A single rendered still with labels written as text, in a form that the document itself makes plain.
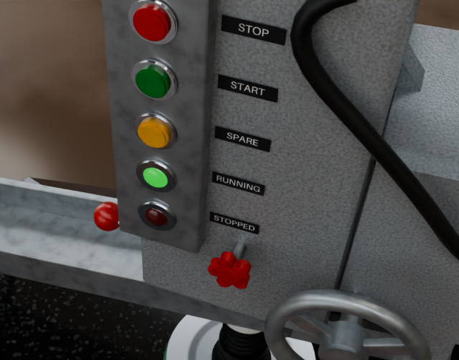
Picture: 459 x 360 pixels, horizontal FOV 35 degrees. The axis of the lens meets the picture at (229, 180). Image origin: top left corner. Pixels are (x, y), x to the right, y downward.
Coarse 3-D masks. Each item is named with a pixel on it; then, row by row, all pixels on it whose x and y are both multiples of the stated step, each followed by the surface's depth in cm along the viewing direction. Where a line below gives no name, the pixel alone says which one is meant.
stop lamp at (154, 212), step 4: (148, 212) 63; (152, 212) 63; (156, 212) 63; (160, 212) 63; (148, 216) 64; (152, 216) 63; (156, 216) 63; (160, 216) 63; (164, 216) 63; (148, 220) 64; (152, 220) 64; (156, 220) 63; (160, 220) 63; (164, 220) 63; (152, 224) 64; (156, 224) 64; (160, 224) 64; (164, 224) 64
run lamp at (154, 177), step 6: (150, 168) 60; (144, 174) 60; (150, 174) 60; (156, 174) 59; (162, 174) 59; (150, 180) 60; (156, 180) 60; (162, 180) 60; (156, 186) 61; (162, 186) 60
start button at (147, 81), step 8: (144, 72) 52; (152, 72) 52; (160, 72) 52; (136, 80) 53; (144, 80) 52; (152, 80) 52; (160, 80) 52; (168, 80) 52; (144, 88) 53; (152, 88) 53; (160, 88) 52; (168, 88) 52; (152, 96) 53; (160, 96) 53
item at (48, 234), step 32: (0, 192) 101; (32, 192) 98; (64, 192) 97; (0, 224) 99; (32, 224) 99; (64, 224) 98; (0, 256) 91; (32, 256) 89; (64, 256) 94; (96, 256) 94; (128, 256) 93; (96, 288) 89; (128, 288) 86; (224, 320) 84; (256, 320) 82
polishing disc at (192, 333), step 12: (180, 324) 104; (192, 324) 105; (204, 324) 105; (216, 324) 105; (180, 336) 103; (192, 336) 103; (204, 336) 103; (216, 336) 103; (168, 348) 102; (180, 348) 102; (192, 348) 102; (204, 348) 102; (300, 348) 103; (312, 348) 103
